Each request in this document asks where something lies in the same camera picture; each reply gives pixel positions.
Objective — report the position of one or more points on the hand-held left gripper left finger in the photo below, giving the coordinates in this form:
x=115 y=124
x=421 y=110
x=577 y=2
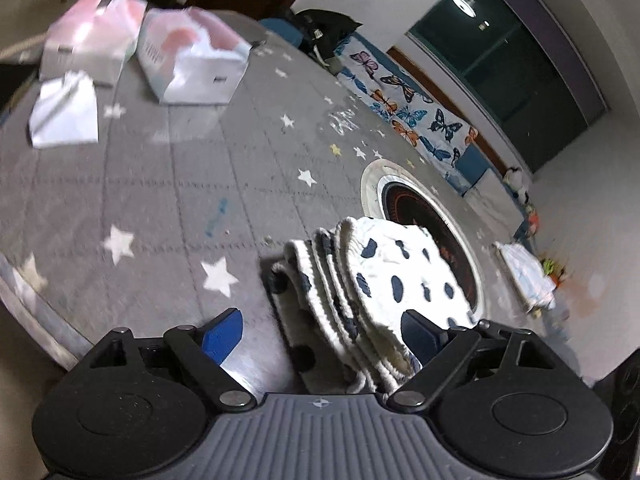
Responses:
x=220 y=335

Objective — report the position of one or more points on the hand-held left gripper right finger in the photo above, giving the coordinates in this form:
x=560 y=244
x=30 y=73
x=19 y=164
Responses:
x=422 y=337

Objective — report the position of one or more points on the white polka dot shorts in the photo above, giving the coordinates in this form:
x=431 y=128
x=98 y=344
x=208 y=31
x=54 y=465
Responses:
x=395 y=265

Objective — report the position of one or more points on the striped folded cloth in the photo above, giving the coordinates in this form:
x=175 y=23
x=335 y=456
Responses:
x=527 y=275

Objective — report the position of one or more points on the round black induction cooker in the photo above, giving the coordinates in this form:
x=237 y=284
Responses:
x=425 y=210

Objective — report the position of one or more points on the yellow green toy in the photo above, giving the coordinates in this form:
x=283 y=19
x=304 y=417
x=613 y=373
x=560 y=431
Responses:
x=550 y=266

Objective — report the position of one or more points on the grey pillow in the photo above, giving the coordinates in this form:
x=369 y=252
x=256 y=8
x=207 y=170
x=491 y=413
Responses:
x=492 y=200

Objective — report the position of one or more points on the black round induction cooktop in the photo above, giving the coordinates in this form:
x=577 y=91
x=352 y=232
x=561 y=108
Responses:
x=370 y=180

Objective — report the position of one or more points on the white pink plush toy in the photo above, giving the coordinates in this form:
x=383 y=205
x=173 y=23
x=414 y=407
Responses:
x=529 y=207

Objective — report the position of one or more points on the black white plush toy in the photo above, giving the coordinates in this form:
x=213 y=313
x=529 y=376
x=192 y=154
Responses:
x=512 y=177

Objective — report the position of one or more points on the black object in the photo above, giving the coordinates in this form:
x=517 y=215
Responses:
x=622 y=410

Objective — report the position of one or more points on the butterfly print blanket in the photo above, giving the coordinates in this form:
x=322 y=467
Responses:
x=400 y=105

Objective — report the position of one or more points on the white pink tissue box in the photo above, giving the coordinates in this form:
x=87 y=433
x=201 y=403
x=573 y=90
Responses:
x=200 y=67
x=85 y=50

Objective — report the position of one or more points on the white tissue paper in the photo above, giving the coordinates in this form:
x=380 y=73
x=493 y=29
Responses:
x=62 y=112

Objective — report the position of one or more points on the dark window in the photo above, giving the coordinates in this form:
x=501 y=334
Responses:
x=515 y=70

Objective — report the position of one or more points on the olive grey cloth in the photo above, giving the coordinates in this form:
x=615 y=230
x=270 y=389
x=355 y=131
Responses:
x=331 y=62

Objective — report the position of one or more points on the black backpack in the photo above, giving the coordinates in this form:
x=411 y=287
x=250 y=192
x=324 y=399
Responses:
x=325 y=27

